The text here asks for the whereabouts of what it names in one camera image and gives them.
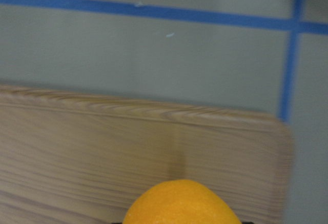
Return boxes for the orange fruit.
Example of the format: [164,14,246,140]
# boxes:
[122,179,241,223]

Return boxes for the wooden cutting board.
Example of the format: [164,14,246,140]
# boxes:
[1,85,293,223]

